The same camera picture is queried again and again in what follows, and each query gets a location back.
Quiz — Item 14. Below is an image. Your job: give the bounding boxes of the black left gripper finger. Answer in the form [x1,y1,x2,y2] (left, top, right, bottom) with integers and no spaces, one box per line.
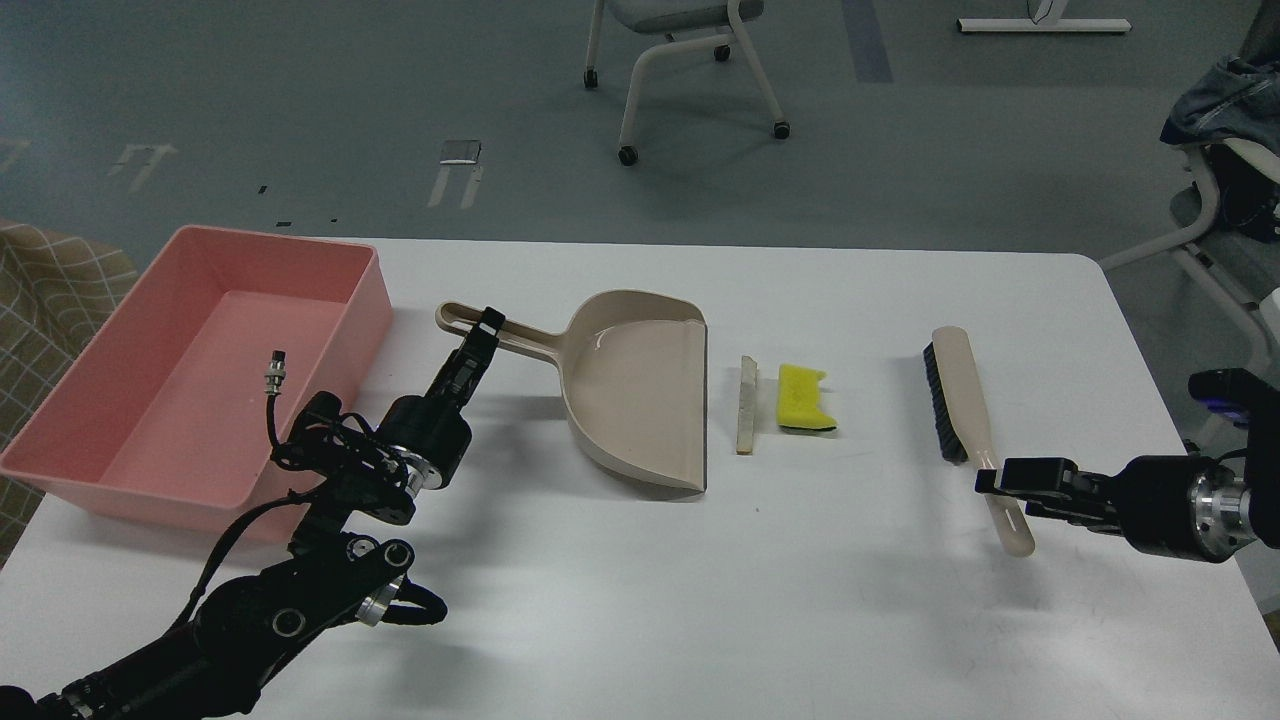
[425,307,506,406]

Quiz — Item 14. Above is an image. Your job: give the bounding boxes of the white desk base bar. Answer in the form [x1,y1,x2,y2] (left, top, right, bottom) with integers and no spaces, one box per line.
[956,18,1132,35]

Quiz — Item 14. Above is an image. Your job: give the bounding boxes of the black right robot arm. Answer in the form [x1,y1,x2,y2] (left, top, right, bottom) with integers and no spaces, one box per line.
[975,368,1279,562]

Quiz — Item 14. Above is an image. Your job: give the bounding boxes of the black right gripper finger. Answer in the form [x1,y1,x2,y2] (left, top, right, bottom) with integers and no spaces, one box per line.
[975,457,1085,498]
[1024,498,1121,537]

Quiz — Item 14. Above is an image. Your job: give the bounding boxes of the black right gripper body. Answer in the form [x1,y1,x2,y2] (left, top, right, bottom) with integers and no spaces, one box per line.
[1065,455,1256,564]

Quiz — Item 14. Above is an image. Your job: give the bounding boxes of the bread slice piece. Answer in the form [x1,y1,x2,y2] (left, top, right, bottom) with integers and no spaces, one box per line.
[735,355,759,456]

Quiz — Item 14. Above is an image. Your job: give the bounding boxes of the pink plastic bin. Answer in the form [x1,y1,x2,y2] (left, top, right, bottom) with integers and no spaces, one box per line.
[3,225,393,534]

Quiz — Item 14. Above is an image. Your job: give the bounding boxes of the beige hand brush black bristles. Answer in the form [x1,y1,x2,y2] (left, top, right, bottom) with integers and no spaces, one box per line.
[922,325,1036,559]

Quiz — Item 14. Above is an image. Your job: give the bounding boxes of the metal floor plate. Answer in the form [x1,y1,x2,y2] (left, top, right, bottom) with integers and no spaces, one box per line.
[438,138,483,167]

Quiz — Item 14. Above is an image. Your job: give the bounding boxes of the beige plastic dustpan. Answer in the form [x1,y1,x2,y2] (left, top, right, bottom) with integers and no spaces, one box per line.
[497,290,708,493]

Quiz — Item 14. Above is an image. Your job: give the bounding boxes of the white office chair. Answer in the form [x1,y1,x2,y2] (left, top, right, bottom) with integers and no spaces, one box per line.
[584,0,791,167]

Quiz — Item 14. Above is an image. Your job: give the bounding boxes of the yellow sponge piece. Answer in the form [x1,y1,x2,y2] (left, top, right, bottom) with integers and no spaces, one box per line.
[774,363,838,433]

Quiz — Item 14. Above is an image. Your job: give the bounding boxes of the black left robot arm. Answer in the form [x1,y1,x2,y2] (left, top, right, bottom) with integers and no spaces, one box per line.
[3,307,506,719]

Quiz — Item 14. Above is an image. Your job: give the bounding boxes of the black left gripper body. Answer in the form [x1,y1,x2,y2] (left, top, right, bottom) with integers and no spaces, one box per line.
[375,391,472,489]

